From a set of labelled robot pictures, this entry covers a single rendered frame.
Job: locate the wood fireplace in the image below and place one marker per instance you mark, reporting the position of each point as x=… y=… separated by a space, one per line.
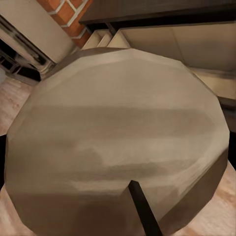
x=31 y=41

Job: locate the pillar candle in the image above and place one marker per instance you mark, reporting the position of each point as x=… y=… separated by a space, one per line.
x=115 y=142

